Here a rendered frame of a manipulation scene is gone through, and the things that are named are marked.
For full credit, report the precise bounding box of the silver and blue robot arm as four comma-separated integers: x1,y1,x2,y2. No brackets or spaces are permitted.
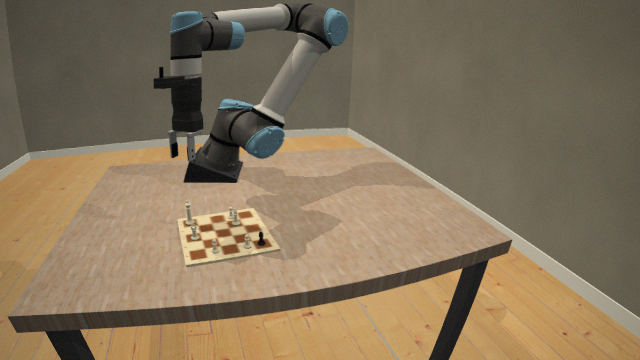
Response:
170,2,348,172

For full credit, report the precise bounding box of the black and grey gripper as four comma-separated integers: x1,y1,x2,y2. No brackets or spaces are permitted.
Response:
153,58,203,161

